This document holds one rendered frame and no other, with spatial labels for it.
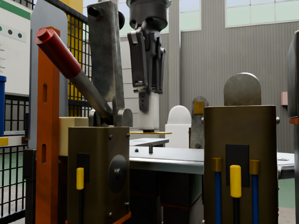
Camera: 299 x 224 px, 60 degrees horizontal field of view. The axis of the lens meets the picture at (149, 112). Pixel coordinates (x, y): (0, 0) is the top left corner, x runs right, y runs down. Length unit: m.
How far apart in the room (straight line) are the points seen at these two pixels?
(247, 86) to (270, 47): 7.53
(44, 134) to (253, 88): 0.29
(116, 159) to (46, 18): 0.45
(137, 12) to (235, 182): 0.37
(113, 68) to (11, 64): 0.64
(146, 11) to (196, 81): 7.07
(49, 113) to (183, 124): 6.17
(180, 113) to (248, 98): 6.30
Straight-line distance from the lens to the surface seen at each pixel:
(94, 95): 0.32
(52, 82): 0.41
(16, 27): 1.00
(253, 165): 0.21
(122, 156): 0.34
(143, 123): 0.48
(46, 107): 0.41
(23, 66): 0.98
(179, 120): 6.57
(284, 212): 1.22
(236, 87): 0.28
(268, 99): 7.56
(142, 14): 0.50
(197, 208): 0.49
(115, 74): 0.35
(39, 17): 0.67
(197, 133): 0.61
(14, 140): 0.67
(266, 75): 7.63
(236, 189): 0.22
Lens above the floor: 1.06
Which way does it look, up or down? 2 degrees up
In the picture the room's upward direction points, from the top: straight up
